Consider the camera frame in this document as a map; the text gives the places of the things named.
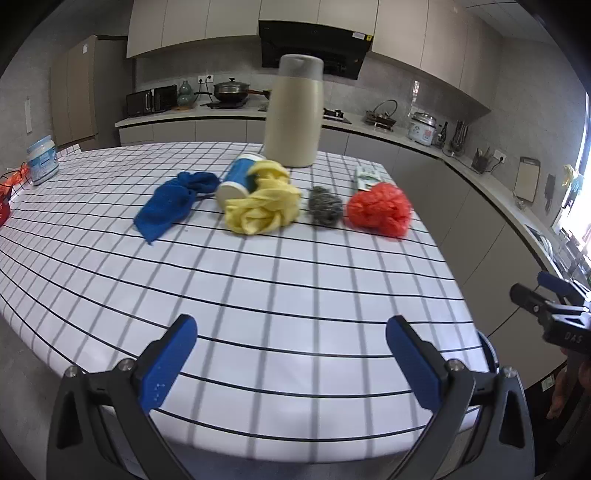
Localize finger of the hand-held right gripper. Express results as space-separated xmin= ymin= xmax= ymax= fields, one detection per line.
xmin=510 ymin=283 xmax=561 ymax=324
xmin=537 ymin=271 xmax=591 ymax=304

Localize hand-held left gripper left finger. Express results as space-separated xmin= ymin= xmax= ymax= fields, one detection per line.
xmin=46 ymin=314 xmax=199 ymax=480

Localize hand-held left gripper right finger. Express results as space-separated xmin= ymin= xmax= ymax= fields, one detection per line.
xmin=385 ymin=315 xmax=539 ymax=480

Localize blue cloth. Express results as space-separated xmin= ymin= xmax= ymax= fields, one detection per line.
xmin=134 ymin=171 xmax=221 ymax=245

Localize red plastic bag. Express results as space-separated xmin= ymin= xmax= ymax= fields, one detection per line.
xmin=345 ymin=182 xmax=413 ymax=238

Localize yellow cloth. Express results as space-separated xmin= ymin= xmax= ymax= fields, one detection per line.
xmin=225 ymin=160 xmax=302 ymax=236

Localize grey steel wool scrubber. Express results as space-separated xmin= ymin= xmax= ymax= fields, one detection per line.
xmin=308 ymin=185 xmax=344 ymax=228

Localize green white carton box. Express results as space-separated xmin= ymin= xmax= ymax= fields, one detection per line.
xmin=355 ymin=166 xmax=384 ymax=191

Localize blue white round canister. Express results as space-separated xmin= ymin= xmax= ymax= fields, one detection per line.
xmin=216 ymin=154 xmax=269 ymax=214

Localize person's right hand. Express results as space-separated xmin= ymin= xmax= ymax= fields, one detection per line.
xmin=547 ymin=364 xmax=573 ymax=420

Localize black dish rack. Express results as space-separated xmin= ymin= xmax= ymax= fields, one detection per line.
xmin=524 ymin=224 xmax=568 ymax=268

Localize white cutting board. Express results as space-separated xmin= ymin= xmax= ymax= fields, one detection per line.
xmin=512 ymin=157 xmax=541 ymax=204

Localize white tiled kitchen island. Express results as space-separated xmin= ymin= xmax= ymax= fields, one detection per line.
xmin=0 ymin=141 xmax=497 ymax=464

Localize kitchen window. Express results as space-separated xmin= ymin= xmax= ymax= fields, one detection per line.
xmin=561 ymin=92 xmax=591 ymax=232

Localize white rice cooker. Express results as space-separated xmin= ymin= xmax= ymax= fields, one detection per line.
xmin=407 ymin=111 xmax=438 ymax=147

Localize black kettle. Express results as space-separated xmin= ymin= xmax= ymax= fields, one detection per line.
xmin=365 ymin=99 xmax=399 ymax=130

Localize white jar blue label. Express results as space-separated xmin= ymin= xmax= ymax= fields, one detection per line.
xmin=26 ymin=135 xmax=61 ymax=186

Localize orange net bag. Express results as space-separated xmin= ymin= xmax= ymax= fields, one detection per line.
xmin=0 ymin=164 xmax=31 ymax=197

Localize black microwave oven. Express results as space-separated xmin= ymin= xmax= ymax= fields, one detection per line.
xmin=126 ymin=84 xmax=178 ymax=117

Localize black gas stove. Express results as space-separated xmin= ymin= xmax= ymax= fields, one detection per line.
xmin=205 ymin=102 xmax=352 ymax=124

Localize cream thermos jug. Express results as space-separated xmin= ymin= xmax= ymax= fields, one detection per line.
xmin=262 ymin=54 xmax=325 ymax=168

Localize black pot with lid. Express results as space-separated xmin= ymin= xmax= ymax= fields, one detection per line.
xmin=212 ymin=78 xmax=271 ymax=104

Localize beige refrigerator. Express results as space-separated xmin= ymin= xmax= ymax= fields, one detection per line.
xmin=50 ymin=35 xmax=134 ymax=148

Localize black range hood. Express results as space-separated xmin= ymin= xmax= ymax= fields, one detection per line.
xmin=259 ymin=20 xmax=375 ymax=80

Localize beige upper cabinets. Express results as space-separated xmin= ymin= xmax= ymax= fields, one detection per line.
xmin=126 ymin=0 xmax=492 ymax=112

